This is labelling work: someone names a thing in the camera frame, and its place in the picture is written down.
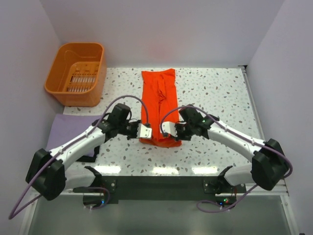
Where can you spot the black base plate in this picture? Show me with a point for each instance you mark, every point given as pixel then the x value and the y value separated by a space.
pixel 113 189

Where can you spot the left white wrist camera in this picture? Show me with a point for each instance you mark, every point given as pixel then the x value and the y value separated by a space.
pixel 144 131

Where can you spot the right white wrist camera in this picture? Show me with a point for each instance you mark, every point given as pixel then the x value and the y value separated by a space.
pixel 169 128

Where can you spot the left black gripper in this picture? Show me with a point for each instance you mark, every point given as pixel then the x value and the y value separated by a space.
pixel 136 124

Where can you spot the orange t shirt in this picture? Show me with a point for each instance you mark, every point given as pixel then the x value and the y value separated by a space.
pixel 160 97

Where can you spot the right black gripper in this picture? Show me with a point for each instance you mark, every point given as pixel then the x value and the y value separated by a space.
pixel 179 137

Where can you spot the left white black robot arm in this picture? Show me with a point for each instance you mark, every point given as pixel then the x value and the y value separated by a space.
pixel 49 172

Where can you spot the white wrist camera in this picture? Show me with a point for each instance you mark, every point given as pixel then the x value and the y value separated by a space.
pixel 144 131
pixel 169 128

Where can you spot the orange plastic basket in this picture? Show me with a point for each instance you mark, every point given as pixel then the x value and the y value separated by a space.
pixel 77 74

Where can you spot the folded lavender t shirt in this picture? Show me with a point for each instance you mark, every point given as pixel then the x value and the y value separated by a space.
pixel 66 127

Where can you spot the aluminium table edge rail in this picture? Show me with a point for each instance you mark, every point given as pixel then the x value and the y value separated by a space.
pixel 252 101

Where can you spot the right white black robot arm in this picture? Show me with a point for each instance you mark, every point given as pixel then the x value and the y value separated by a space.
pixel 267 163

